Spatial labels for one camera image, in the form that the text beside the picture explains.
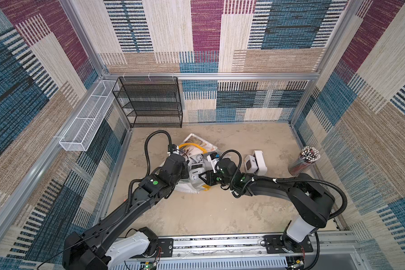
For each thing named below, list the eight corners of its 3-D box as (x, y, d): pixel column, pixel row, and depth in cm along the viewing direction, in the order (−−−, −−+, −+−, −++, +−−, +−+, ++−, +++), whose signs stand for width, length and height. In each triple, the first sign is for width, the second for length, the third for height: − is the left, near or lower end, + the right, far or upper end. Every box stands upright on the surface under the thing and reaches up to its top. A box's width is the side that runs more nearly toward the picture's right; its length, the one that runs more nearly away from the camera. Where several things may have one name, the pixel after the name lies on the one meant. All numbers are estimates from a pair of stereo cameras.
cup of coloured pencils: (291, 177, 96) (306, 159, 81) (286, 165, 101) (300, 146, 87) (304, 177, 96) (322, 159, 81) (299, 165, 101) (315, 145, 87)
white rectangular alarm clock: (256, 176, 97) (259, 170, 92) (252, 157, 106) (254, 150, 100) (264, 176, 97) (267, 170, 92) (259, 156, 106) (262, 150, 100)
